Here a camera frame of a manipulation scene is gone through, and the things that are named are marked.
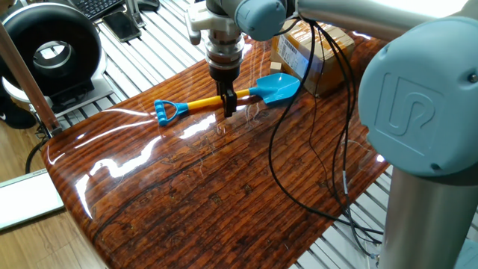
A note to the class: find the cardboard box with yellow tape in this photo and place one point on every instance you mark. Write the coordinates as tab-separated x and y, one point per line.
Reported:
332	52

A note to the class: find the blue yellow toy shovel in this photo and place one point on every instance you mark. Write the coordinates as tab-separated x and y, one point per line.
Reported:
278	87

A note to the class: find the slanted brown frame post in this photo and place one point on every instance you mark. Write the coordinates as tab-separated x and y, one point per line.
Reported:
26	78

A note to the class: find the black computer mouse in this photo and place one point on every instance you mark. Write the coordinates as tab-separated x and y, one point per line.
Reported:
149	4

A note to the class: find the white flat panel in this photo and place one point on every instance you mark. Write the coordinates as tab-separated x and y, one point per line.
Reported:
26	198

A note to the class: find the black smartphone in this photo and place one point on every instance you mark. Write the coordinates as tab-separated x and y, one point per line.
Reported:
121	26

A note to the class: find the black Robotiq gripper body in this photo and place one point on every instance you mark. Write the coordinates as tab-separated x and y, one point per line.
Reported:
224	74

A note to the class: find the black keyboard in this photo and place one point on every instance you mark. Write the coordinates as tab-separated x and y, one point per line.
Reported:
93	7

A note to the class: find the black shoe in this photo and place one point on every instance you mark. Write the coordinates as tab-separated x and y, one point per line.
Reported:
16	117

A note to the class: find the white wrist mounting bracket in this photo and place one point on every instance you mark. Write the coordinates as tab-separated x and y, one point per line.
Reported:
209	20

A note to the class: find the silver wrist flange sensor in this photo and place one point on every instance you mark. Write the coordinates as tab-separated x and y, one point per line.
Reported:
224	50

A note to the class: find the white device base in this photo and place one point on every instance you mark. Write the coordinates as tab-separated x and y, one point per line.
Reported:
101	84

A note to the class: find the metal stand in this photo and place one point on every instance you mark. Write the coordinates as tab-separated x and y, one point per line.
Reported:
132	15

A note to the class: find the grey ribbed aluminium table base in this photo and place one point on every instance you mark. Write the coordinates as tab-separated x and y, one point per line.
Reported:
369	201

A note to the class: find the small wooden cube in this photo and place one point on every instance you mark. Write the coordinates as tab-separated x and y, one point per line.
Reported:
275	67

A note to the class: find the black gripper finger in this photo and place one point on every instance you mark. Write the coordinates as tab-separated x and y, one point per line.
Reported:
220	89
230	102

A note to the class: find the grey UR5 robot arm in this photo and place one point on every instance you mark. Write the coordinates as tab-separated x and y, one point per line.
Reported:
411	104

